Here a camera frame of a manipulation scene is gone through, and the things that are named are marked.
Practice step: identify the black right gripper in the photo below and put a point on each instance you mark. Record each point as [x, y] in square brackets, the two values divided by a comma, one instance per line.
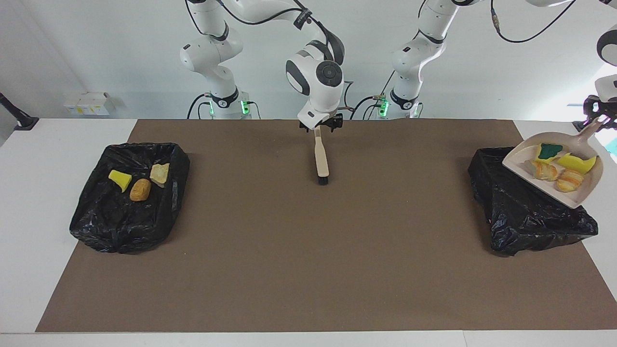
[336, 120]

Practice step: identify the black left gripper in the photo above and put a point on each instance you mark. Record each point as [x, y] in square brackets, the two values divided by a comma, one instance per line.
[600, 107]

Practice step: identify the beige hand brush black bristles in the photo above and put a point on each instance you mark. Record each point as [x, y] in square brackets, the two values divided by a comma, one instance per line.
[321, 161]

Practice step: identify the plain yellow sponge piece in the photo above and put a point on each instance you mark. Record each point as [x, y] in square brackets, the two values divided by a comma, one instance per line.
[120, 180]
[576, 163]

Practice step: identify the yellow sponge green scrub top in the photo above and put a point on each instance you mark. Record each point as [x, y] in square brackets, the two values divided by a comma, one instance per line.
[549, 150]

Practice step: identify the beige plastic dustpan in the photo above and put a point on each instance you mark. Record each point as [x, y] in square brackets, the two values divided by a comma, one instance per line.
[525, 161]

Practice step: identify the brown oval bread roll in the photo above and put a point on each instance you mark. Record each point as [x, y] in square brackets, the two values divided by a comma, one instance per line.
[140, 190]

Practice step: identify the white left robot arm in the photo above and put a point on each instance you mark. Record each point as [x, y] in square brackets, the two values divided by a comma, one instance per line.
[414, 53]

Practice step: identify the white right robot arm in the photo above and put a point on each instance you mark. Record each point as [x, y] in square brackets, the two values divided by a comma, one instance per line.
[318, 91]

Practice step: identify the black bag lined bin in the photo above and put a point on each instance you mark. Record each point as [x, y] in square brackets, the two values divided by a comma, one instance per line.
[120, 221]
[520, 217]

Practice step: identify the black pole stand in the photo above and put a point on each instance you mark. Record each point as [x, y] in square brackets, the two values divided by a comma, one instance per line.
[580, 126]
[21, 120]

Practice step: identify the teal object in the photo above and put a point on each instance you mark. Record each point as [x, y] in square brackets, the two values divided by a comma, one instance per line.
[613, 147]

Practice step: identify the brown table mat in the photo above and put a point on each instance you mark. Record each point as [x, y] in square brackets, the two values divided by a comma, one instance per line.
[308, 289]

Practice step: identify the small white yellow-labelled box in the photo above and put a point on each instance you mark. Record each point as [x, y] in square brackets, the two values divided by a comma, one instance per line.
[96, 103]
[72, 107]

